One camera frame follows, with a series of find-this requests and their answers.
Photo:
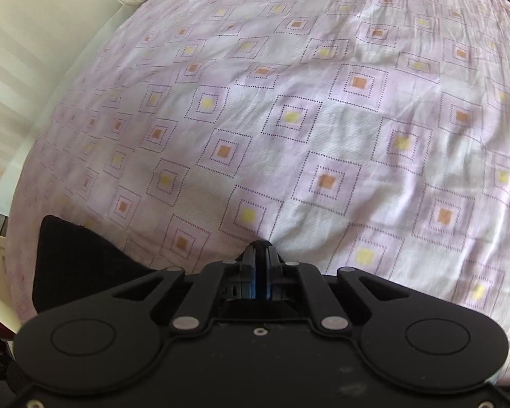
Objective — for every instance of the black pants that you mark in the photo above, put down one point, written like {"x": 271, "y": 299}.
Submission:
{"x": 80, "y": 263}

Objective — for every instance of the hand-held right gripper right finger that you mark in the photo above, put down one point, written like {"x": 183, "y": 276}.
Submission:
{"x": 265, "y": 290}

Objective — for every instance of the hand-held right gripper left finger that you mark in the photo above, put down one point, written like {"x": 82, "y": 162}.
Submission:
{"x": 251, "y": 290}

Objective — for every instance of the pink patterned bed sheet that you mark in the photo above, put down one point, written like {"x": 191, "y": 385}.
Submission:
{"x": 323, "y": 114}

